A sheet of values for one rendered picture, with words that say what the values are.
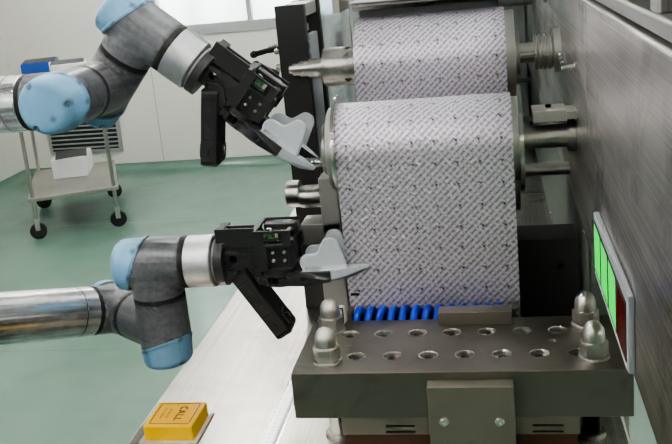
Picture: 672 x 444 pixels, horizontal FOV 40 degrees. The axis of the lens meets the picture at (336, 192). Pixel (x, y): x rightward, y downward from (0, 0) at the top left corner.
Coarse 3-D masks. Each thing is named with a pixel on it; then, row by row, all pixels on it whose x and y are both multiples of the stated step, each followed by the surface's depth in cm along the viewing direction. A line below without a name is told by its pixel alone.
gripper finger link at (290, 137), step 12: (300, 120) 125; (264, 132) 126; (276, 132) 126; (288, 132) 126; (300, 132) 125; (288, 144) 126; (300, 144) 126; (276, 156) 126; (288, 156) 126; (300, 156) 127; (312, 168) 127
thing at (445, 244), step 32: (352, 192) 124; (384, 192) 124; (416, 192) 123; (448, 192) 122; (480, 192) 122; (512, 192) 121; (352, 224) 126; (384, 224) 125; (416, 224) 124; (448, 224) 124; (480, 224) 123; (512, 224) 122; (352, 256) 127; (384, 256) 126; (416, 256) 125; (448, 256) 125; (480, 256) 124; (512, 256) 123; (352, 288) 128; (384, 288) 127; (416, 288) 127; (448, 288) 126; (480, 288) 125; (512, 288) 125
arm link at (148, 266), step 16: (128, 240) 132; (144, 240) 131; (160, 240) 130; (176, 240) 130; (112, 256) 130; (128, 256) 129; (144, 256) 129; (160, 256) 128; (176, 256) 128; (112, 272) 130; (128, 272) 129; (144, 272) 129; (160, 272) 128; (176, 272) 128; (128, 288) 131; (144, 288) 129; (160, 288) 129; (176, 288) 131
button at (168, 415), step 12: (156, 408) 129; (168, 408) 128; (180, 408) 128; (192, 408) 128; (204, 408) 128; (156, 420) 125; (168, 420) 125; (180, 420) 125; (192, 420) 124; (204, 420) 128; (144, 432) 124; (156, 432) 124; (168, 432) 124; (180, 432) 123; (192, 432) 123
